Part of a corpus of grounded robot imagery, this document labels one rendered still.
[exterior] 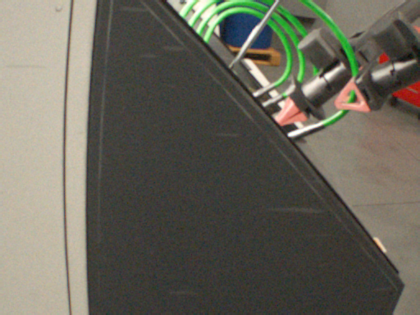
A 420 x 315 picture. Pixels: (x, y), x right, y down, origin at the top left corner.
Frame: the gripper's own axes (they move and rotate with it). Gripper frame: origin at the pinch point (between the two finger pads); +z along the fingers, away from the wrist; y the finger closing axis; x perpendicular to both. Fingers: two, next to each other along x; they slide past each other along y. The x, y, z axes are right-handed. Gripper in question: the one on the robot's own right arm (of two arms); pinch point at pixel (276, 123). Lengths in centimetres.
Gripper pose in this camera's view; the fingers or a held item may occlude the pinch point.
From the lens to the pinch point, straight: 114.0
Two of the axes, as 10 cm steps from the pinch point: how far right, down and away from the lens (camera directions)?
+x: -1.0, 4.8, -8.7
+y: -6.9, -6.7, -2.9
